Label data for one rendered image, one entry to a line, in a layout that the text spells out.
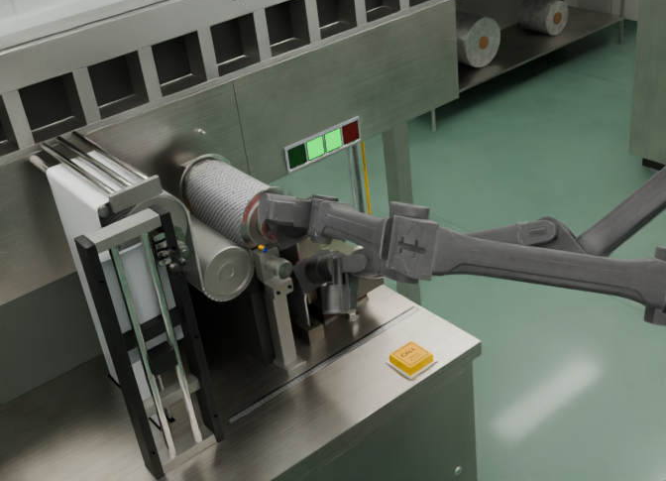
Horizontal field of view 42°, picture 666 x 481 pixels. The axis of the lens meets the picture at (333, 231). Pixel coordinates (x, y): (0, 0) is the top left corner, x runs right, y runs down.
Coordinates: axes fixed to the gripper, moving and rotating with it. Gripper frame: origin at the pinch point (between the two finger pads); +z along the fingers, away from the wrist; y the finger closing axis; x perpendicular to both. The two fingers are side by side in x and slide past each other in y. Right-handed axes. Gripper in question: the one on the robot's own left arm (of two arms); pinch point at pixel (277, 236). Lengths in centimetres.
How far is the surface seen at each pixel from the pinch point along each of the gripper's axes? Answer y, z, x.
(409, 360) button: 15.4, 2.2, -36.9
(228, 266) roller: -10.5, 5.7, -0.7
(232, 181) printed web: -0.2, 6.8, 15.3
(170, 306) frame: -28.8, -4.6, -3.3
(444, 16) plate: 87, 19, 36
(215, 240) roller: -10.0, 6.6, 5.4
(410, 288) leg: 80, 90, -31
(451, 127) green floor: 252, 236, 27
